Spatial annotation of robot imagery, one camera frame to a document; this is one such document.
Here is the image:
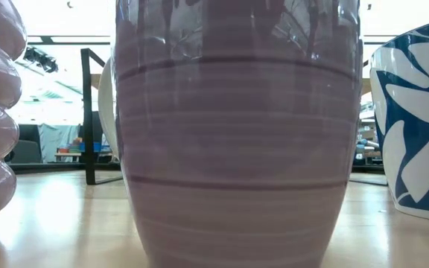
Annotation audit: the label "lilac striped mug white handle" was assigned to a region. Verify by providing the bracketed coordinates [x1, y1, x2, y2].
[98, 0, 364, 268]

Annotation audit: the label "blue white floral mug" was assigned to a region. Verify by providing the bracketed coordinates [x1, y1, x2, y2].
[369, 16, 429, 224]

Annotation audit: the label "black panel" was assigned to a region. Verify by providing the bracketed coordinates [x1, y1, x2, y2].
[93, 110, 104, 144]

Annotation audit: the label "wooden rack black metal legs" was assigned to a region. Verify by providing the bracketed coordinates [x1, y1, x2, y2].
[80, 48, 389, 186]

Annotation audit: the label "low table with colourful items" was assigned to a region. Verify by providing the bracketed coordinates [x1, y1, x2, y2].
[54, 136, 113, 163]

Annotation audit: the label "cluttered storage shelf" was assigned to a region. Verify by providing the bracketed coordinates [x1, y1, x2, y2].
[354, 100, 385, 167]

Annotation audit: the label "grey cloth cover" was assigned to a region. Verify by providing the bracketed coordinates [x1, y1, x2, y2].
[37, 124, 82, 163]

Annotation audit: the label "dark office chair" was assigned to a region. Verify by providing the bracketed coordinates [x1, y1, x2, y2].
[4, 124, 43, 165]

